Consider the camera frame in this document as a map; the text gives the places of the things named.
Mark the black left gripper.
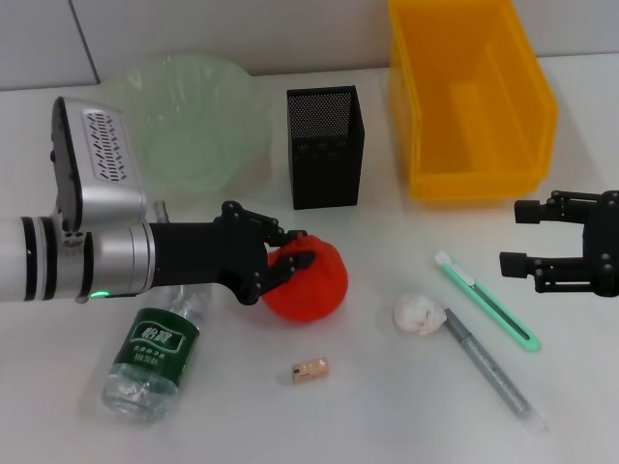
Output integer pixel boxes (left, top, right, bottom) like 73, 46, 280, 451
149, 200, 316, 306

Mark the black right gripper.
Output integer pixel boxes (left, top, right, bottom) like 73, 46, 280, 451
499, 189, 619, 299

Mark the red tomato-shaped toy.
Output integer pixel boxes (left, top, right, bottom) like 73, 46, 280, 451
260, 234, 349, 324

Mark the white paper ball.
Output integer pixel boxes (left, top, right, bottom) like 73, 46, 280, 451
394, 292, 447, 337

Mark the clear green-label water bottle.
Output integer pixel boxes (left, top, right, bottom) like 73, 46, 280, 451
100, 284, 213, 425

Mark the green utility knife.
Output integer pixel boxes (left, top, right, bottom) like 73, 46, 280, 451
433, 249, 542, 353

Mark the black mesh pen holder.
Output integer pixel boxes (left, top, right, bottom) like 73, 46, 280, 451
285, 85, 365, 211

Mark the grey marker pen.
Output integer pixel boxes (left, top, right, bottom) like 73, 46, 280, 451
443, 307, 547, 434

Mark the green glass fruit plate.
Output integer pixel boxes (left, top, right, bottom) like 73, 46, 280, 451
99, 53, 271, 194

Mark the yellow plastic bin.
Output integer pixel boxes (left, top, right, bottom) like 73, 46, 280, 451
387, 0, 560, 202

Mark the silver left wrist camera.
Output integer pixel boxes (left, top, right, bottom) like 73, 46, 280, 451
50, 96, 149, 233

